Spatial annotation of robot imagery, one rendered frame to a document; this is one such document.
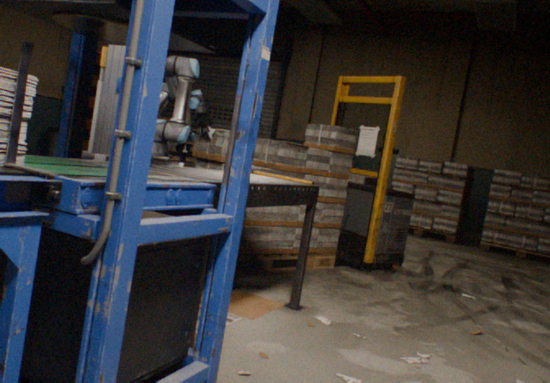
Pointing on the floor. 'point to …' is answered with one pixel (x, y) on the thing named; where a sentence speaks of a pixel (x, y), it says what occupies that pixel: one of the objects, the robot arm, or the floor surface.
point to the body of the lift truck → (398, 214)
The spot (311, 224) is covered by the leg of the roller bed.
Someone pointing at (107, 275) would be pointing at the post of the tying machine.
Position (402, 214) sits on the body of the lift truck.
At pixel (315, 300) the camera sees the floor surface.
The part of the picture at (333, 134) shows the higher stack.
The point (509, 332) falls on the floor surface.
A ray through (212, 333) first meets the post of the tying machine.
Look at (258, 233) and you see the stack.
